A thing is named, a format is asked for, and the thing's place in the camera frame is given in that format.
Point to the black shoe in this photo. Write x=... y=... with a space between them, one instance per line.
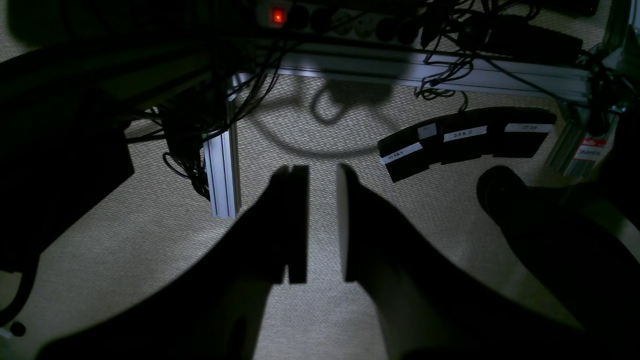
x=583 y=265

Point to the black foot pedal unit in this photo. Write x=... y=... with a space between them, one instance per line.
x=500 y=132

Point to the white power strip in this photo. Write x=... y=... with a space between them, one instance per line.
x=395 y=22

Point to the aluminium frame leg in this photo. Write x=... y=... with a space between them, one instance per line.
x=223 y=174

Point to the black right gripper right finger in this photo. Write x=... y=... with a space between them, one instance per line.
x=428 y=308

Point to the aluminium frame crossbar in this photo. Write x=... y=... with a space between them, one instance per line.
x=401 y=67

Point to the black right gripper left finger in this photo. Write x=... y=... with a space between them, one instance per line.
x=214 y=310

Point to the aluminium frame right post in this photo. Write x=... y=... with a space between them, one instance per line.
x=580 y=146

